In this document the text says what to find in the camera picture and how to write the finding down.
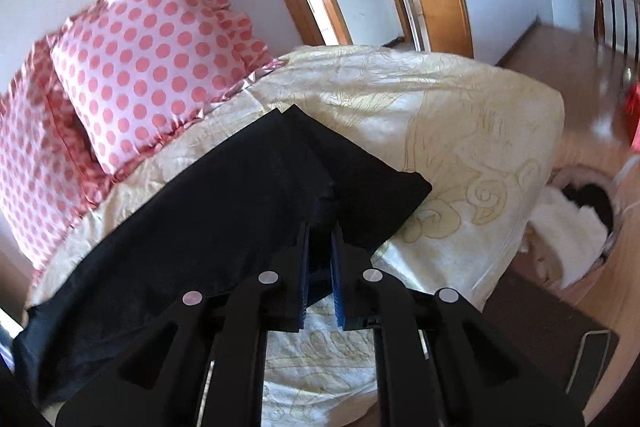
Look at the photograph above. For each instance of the cream embroidered quilt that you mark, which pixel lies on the cream embroidered quilt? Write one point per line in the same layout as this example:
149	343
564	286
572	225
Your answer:
483	136

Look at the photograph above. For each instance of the pink polka dot pillow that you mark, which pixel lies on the pink polka dot pillow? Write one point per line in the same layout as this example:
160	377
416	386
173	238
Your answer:
138	71

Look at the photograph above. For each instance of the pink laundry basket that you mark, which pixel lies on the pink laundry basket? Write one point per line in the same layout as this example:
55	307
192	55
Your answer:
573	230

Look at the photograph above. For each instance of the black pants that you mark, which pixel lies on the black pants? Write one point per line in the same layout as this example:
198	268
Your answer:
218	222

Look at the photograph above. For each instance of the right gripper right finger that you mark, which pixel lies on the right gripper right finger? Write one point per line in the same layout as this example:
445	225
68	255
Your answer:
438	362

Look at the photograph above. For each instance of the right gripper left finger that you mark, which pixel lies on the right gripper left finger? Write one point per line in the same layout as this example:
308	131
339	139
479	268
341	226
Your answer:
202	362

